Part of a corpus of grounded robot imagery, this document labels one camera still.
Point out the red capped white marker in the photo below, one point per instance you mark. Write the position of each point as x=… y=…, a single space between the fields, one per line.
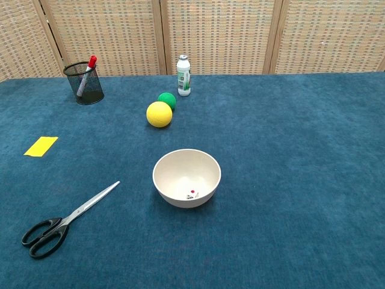
x=87 y=73

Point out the woven folding screen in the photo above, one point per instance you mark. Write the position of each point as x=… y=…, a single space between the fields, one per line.
x=210 y=33

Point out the cream white bowl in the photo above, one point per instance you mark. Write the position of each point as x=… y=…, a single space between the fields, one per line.
x=186 y=177

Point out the blue table mat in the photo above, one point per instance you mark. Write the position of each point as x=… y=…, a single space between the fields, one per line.
x=270 y=180

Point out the black mesh pen holder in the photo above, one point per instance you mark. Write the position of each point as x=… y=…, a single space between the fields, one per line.
x=87 y=90

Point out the yellow sticky note pad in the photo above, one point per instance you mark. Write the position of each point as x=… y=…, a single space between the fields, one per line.
x=41 y=146

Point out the green ball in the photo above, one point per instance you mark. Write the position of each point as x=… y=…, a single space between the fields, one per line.
x=168 y=100

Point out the yellow ball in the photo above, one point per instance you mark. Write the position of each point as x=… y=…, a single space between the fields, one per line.
x=159 y=114

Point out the small white plastic bottle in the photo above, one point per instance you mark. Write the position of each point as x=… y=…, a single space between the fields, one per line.
x=183 y=76

